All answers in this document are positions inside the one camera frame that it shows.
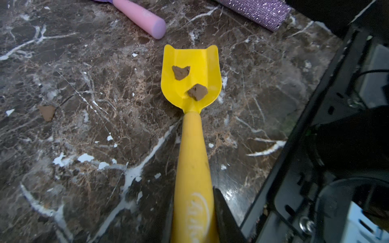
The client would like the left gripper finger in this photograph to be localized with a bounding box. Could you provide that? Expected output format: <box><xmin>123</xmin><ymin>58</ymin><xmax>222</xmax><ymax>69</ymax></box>
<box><xmin>213</xmin><ymin>187</ymin><xmax>247</xmax><ymax>243</ymax></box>

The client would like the yellow trowel yellow handle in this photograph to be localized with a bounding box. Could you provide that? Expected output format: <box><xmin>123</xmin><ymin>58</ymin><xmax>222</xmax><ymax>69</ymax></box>
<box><xmin>161</xmin><ymin>45</ymin><xmax>222</xmax><ymax>243</ymax></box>

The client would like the purple trowel pink handle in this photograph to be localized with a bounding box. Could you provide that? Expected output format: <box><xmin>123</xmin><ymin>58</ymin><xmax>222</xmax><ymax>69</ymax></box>
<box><xmin>99</xmin><ymin>0</ymin><xmax>166</xmax><ymax>39</ymax></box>

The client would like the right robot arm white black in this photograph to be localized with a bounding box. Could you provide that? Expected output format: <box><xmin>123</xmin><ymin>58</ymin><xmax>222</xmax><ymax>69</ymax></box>
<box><xmin>310</xmin><ymin>106</ymin><xmax>389</xmax><ymax>243</ymax></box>

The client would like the black front rail base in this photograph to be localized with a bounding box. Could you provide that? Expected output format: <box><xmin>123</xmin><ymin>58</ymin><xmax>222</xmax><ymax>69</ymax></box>
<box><xmin>240</xmin><ymin>25</ymin><xmax>389</xmax><ymax>243</ymax></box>

